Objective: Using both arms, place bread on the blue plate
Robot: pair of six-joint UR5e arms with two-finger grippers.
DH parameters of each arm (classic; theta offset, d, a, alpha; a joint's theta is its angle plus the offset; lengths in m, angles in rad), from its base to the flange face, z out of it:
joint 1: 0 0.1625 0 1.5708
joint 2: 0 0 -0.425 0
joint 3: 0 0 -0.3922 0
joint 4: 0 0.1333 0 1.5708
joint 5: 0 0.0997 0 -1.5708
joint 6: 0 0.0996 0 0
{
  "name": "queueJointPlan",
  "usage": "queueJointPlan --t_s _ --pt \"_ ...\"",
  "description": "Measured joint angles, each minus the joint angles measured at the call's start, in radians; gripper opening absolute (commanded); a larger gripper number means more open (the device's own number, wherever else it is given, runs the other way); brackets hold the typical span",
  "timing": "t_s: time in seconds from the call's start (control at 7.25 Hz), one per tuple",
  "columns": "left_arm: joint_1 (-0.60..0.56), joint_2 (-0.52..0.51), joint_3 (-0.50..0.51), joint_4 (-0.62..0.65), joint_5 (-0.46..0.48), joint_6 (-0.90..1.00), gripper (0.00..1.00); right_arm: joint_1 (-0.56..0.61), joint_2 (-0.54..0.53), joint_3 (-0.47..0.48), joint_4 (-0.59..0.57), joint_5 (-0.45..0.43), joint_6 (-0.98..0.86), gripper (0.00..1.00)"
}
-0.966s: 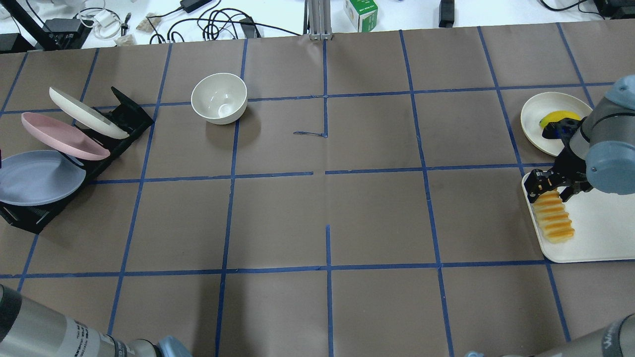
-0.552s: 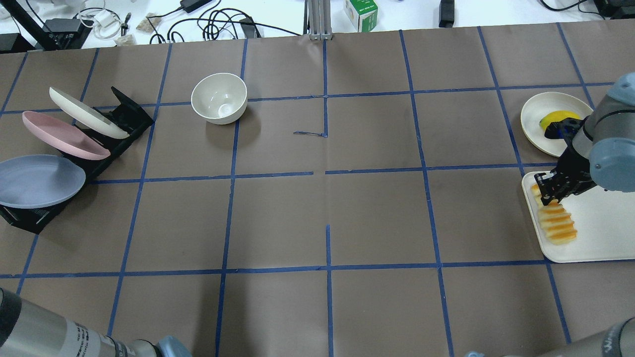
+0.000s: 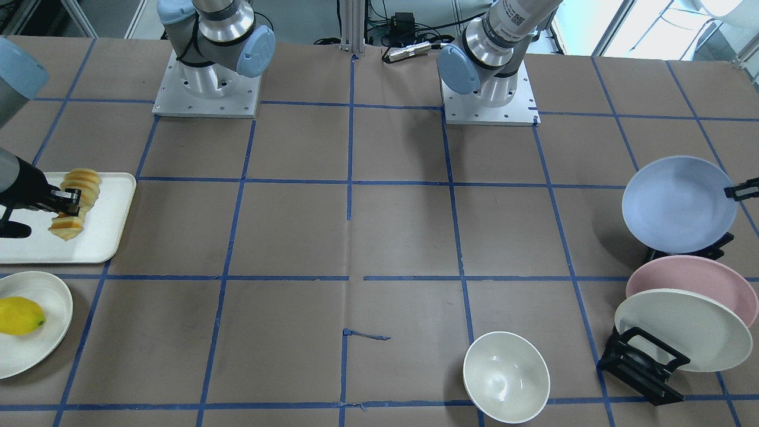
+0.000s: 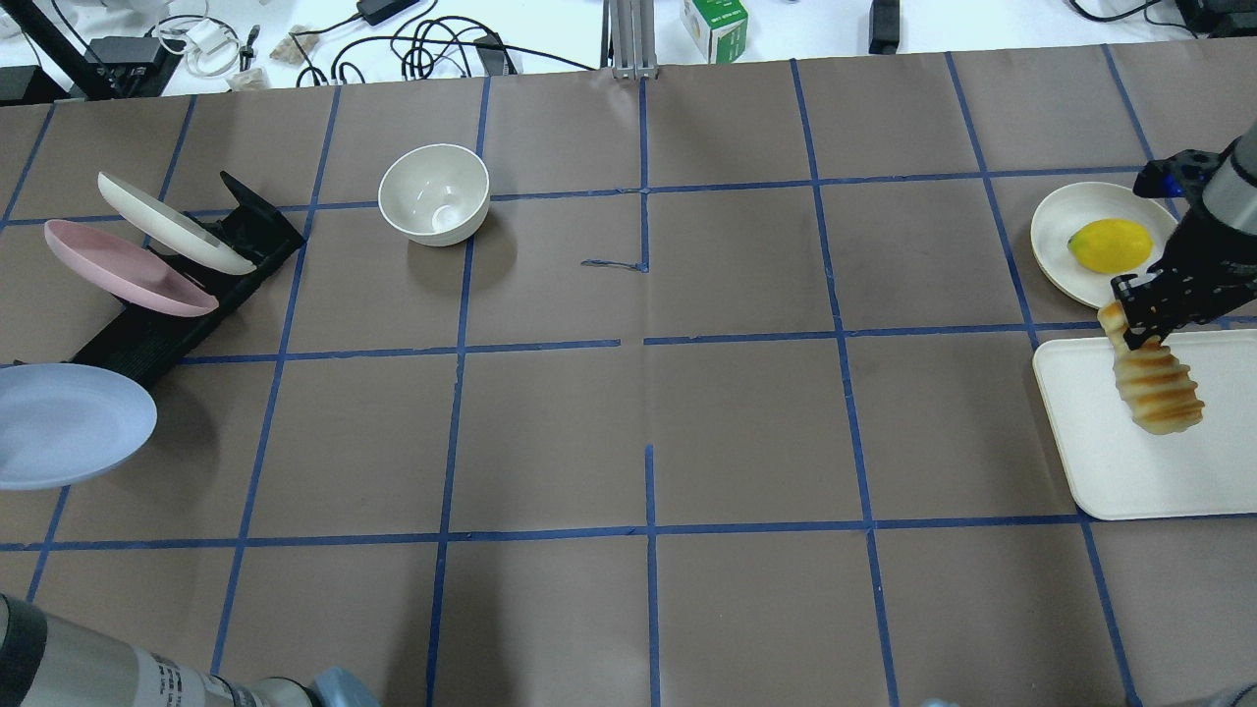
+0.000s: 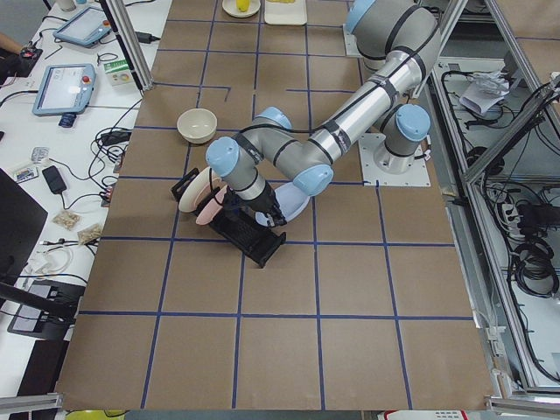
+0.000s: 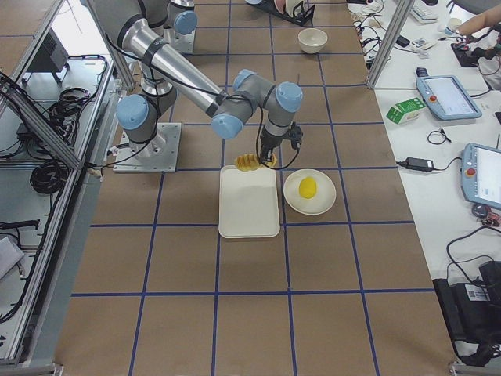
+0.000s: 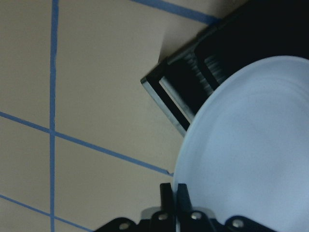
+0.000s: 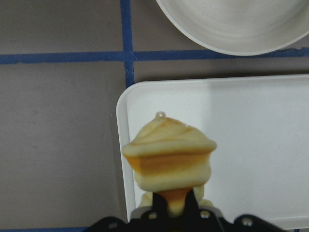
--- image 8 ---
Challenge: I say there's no white rectangular tray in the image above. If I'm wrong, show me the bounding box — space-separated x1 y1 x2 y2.
116 74 309 230

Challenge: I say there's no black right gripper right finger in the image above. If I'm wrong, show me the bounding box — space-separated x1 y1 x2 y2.
183 190 283 232

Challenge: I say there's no cream plate under lemon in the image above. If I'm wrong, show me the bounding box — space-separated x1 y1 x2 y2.
157 0 309 56

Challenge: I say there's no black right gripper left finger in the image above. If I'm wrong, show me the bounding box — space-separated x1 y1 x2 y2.
88 193 169 232

